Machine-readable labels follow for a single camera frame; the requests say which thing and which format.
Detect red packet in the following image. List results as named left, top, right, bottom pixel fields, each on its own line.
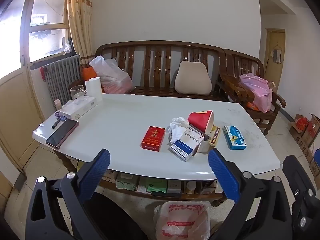
left=296, top=117, right=307, bottom=131

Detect crumpled white tissue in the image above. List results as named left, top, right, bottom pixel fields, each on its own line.
left=168, top=117, right=190, bottom=140

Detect long white box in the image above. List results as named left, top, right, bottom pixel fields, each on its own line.
left=58, top=96, right=97, bottom=120

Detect wooden armchair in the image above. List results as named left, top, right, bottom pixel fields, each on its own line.
left=220, top=49, right=287, bottom=135

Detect red paper cup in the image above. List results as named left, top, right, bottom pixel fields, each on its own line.
left=187, top=110, right=214, bottom=133

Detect beige cushion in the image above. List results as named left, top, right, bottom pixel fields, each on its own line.
left=174, top=60, right=212, bottom=95

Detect yellow patterned curtain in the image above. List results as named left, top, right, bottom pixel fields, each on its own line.
left=67, top=0, right=93, bottom=68

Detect white red printed plastic bag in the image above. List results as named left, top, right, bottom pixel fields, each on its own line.
left=154, top=201, right=211, bottom=240

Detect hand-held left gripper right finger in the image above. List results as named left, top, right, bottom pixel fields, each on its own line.
left=208, top=148, right=293, bottom=240

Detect blue cartoon box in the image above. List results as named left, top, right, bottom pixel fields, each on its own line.
left=223, top=125, right=247, bottom=150

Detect glass mug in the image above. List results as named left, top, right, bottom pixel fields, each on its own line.
left=70, top=85, right=88, bottom=100

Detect smartphone with pink case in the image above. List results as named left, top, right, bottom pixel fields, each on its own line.
left=46, top=119, right=79, bottom=149

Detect green box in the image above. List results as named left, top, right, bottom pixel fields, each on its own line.
left=145, top=177, right=167, bottom=193

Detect wet wipes pack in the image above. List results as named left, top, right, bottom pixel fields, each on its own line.
left=116, top=174, right=139, bottom=190

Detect orange bag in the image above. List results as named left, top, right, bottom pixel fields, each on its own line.
left=82, top=66, right=98, bottom=82

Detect window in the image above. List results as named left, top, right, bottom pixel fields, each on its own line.
left=29, top=0, right=70, bottom=62

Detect grey box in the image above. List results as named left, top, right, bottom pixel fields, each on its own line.
left=167, top=180, right=183, bottom=194

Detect hanger with cloth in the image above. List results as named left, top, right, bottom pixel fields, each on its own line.
left=270, top=42, right=282, bottom=63

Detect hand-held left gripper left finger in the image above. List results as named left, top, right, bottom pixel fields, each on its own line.
left=25, top=149, right=111, bottom=240

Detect yellow interior door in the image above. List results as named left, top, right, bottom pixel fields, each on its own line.
left=264, top=29, right=286, bottom=80

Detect white box with black print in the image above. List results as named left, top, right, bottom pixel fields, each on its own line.
left=102, top=170, right=117, bottom=183

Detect printed cardboard box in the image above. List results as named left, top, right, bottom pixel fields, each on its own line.
left=289, top=114, right=320, bottom=155

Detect blue white medicine box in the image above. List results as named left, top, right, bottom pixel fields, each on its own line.
left=170, top=127, right=204, bottom=162

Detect tan patterned small box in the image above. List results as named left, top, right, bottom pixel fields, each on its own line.
left=209, top=126, right=220, bottom=147

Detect yellow balcony door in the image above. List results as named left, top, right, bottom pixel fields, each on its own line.
left=0, top=0, right=48, bottom=170

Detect grey radiator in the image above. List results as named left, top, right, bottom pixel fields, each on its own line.
left=41, top=55, right=82, bottom=103

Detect pink plastic bag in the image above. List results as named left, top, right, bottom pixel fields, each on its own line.
left=239, top=73, right=274, bottom=113

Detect large translucent white plastic bag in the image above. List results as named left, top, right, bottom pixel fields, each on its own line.
left=89, top=56, right=135, bottom=94

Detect red cigarette box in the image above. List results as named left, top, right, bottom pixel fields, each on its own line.
left=141, top=126, right=166, bottom=152

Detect orange packet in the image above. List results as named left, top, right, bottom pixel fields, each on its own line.
left=246, top=101, right=260, bottom=112

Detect wooden bench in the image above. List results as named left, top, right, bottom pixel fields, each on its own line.
left=69, top=41, right=240, bottom=103

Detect white paper towel roll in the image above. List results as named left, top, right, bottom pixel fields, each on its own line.
left=84, top=77, right=102, bottom=102

